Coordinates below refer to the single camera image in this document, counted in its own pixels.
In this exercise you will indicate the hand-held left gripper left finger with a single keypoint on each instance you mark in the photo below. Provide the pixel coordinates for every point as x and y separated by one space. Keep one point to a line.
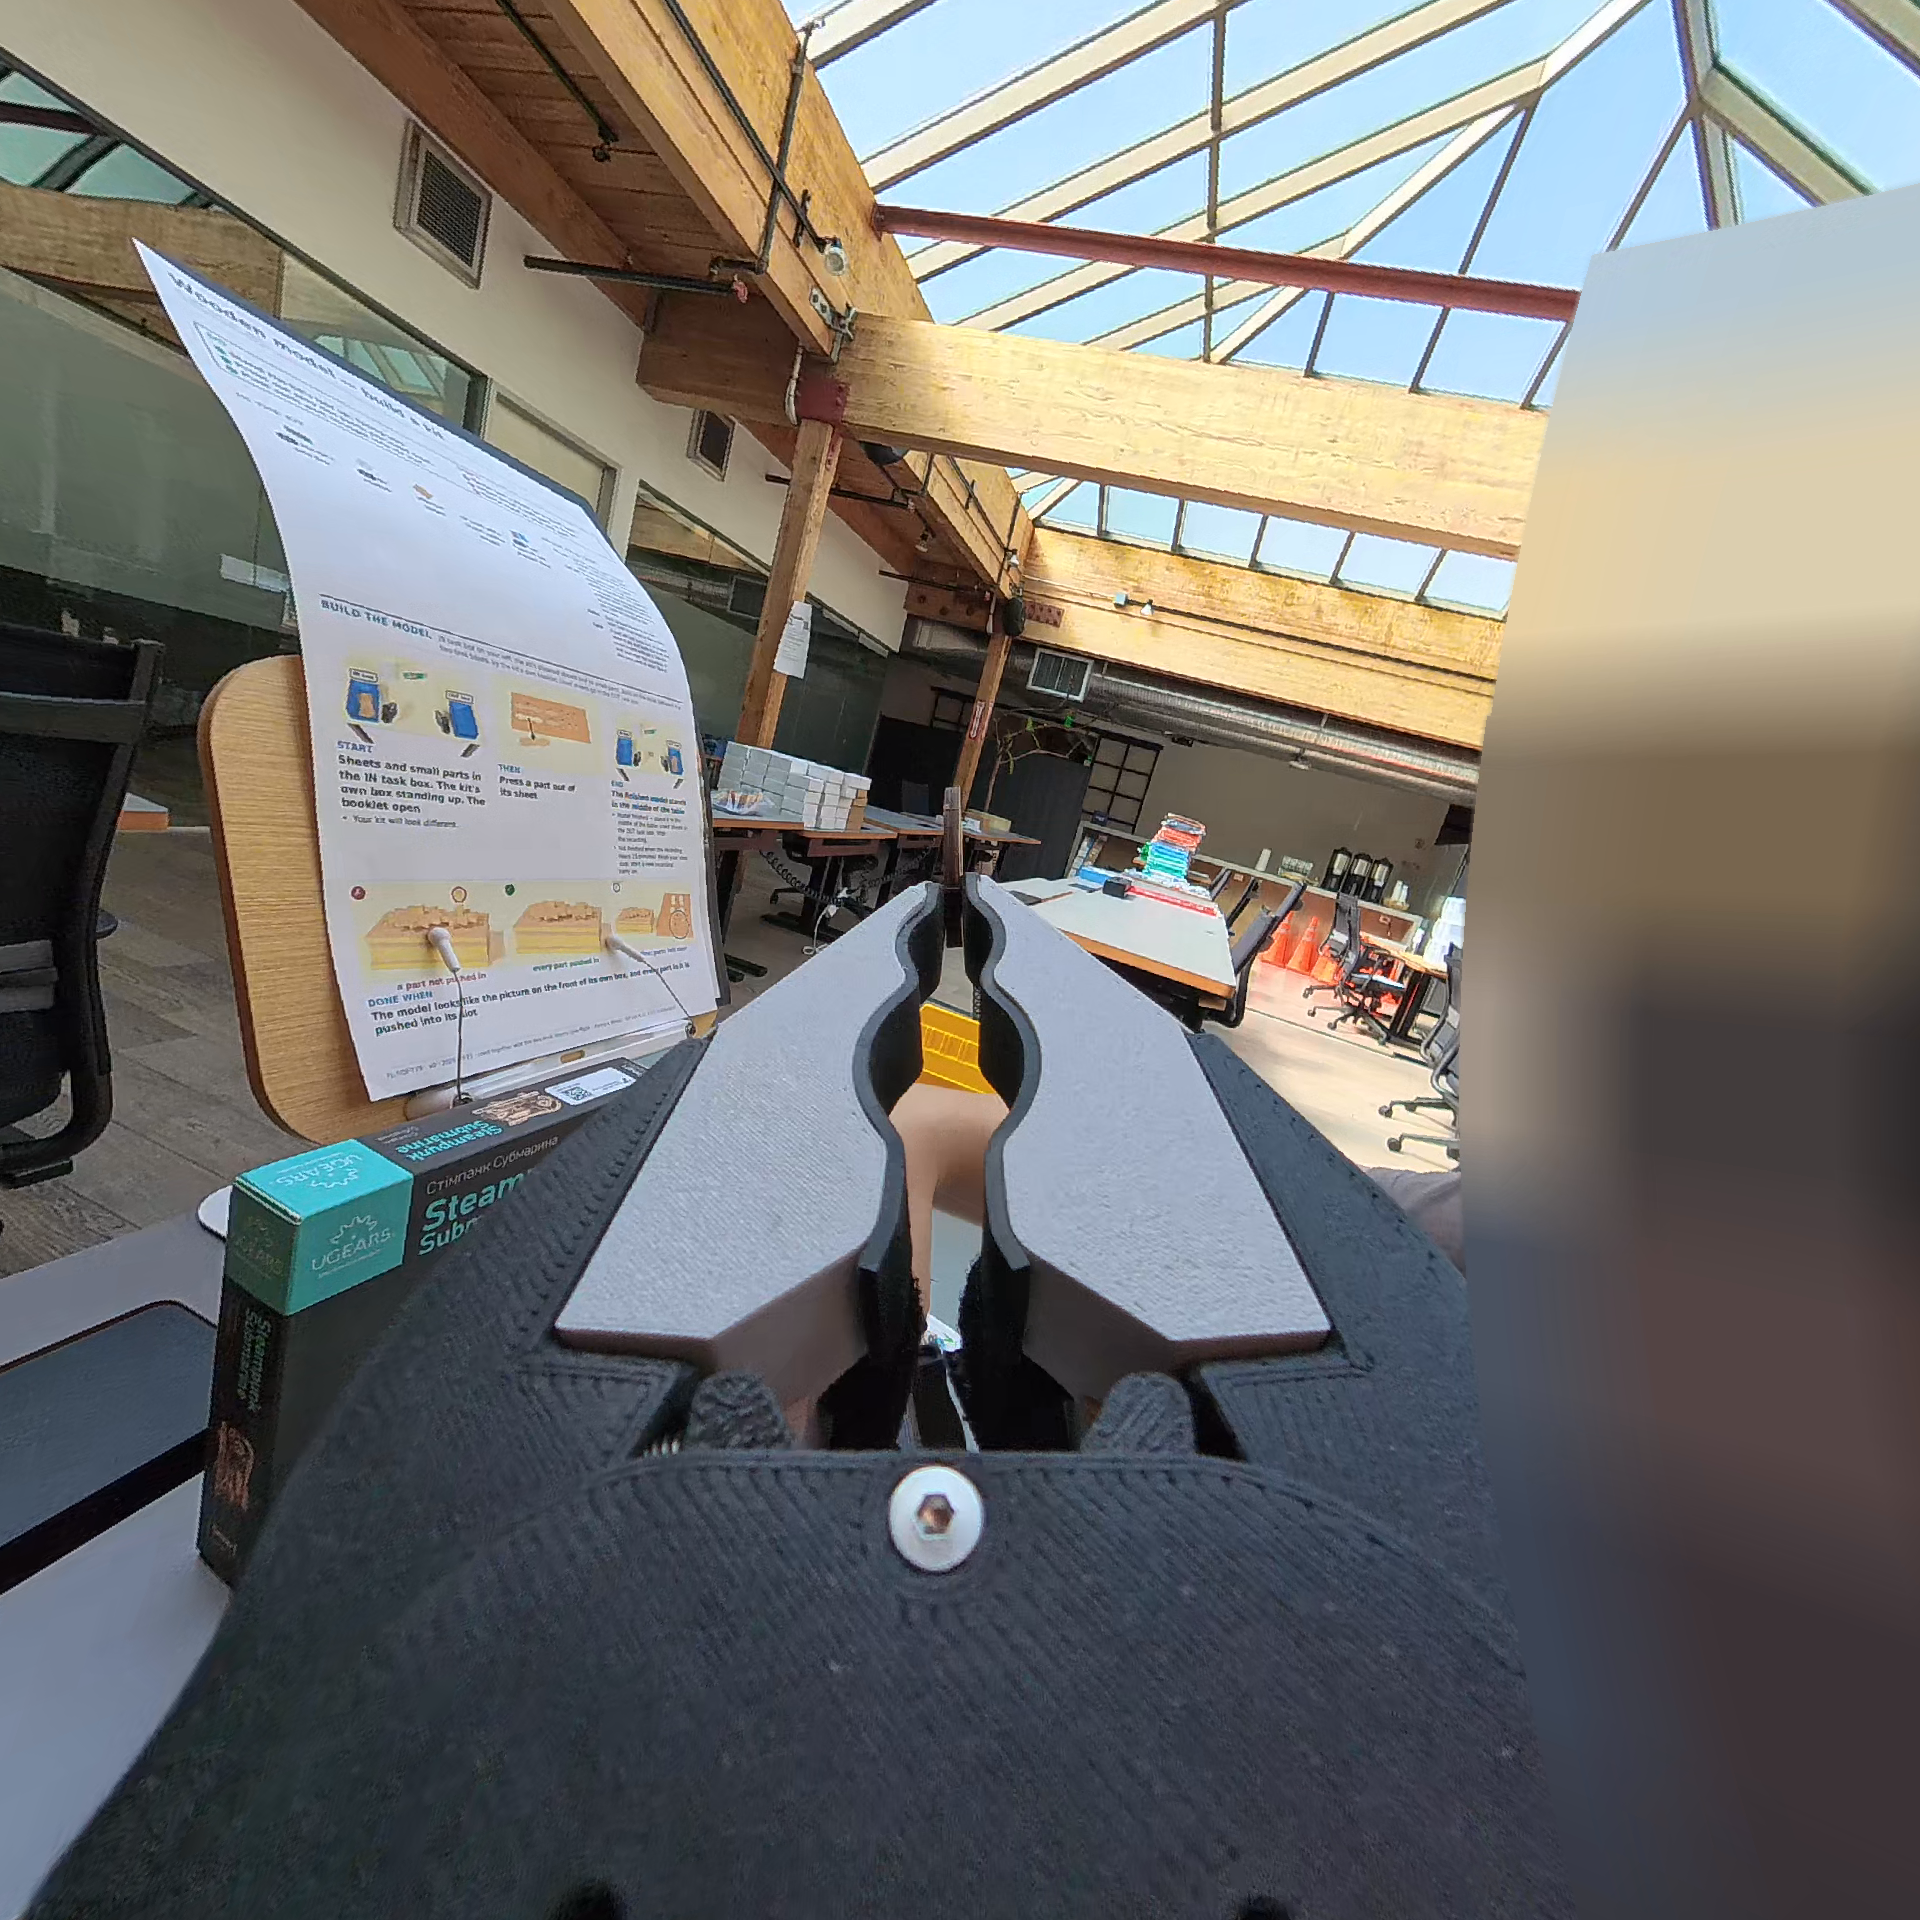
735 1185

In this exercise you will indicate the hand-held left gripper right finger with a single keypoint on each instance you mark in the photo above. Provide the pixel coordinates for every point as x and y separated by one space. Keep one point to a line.
1141 1185

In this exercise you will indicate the small curved wooden part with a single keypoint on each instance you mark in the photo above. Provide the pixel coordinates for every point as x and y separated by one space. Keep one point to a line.
955 841

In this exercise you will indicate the person's right forearm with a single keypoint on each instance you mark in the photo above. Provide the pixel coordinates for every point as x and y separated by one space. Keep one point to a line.
950 1170

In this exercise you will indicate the black teal model kit box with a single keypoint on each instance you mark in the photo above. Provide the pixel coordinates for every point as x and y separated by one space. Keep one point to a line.
344 1246

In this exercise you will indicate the yellow plastic bin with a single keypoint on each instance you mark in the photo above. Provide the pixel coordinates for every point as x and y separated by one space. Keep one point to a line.
944 1051

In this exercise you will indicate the long white table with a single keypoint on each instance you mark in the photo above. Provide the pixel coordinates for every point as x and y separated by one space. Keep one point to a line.
1141 930

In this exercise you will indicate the black office chair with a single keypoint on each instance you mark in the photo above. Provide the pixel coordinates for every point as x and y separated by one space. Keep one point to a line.
61 780
1433 1051
1359 960

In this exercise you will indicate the stack of colourful items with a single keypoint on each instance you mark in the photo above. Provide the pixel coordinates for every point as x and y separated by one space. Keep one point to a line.
1173 861

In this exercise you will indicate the wooden office desk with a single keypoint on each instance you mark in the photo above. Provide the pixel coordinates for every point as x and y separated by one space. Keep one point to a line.
900 825

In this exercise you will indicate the stack of white boxes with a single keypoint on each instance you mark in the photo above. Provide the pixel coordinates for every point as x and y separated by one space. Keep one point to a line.
788 780

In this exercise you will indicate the wooden document stand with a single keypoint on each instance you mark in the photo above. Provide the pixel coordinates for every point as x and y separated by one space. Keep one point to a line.
255 901

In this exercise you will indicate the white printed instruction sheet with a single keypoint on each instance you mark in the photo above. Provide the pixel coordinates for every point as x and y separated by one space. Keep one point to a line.
451 675

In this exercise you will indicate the black flat device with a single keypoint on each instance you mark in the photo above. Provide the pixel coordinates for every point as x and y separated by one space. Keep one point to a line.
89 1427

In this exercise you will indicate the grey wall vent grille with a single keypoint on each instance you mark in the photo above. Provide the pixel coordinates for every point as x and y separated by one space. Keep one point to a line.
447 202

